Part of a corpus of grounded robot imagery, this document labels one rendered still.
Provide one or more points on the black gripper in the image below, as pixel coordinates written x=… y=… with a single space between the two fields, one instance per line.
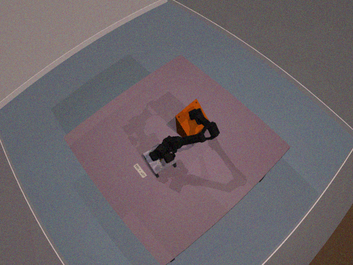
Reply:
x=154 y=157

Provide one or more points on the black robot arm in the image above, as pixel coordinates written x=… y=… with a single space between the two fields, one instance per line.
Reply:
x=177 y=142

